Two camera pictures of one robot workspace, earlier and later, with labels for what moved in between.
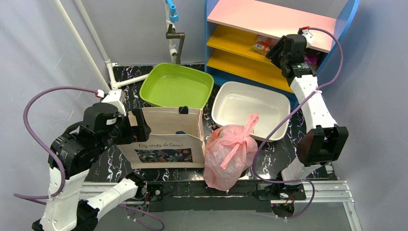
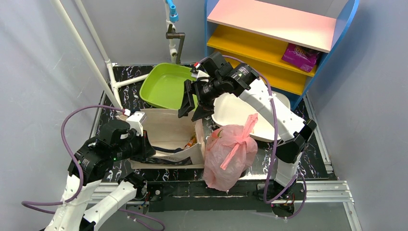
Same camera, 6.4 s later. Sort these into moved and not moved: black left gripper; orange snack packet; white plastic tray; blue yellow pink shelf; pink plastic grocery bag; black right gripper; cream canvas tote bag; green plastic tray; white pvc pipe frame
Moved: orange snack packet; black left gripper; black right gripper
Not moved: white plastic tray; cream canvas tote bag; pink plastic grocery bag; blue yellow pink shelf; green plastic tray; white pvc pipe frame
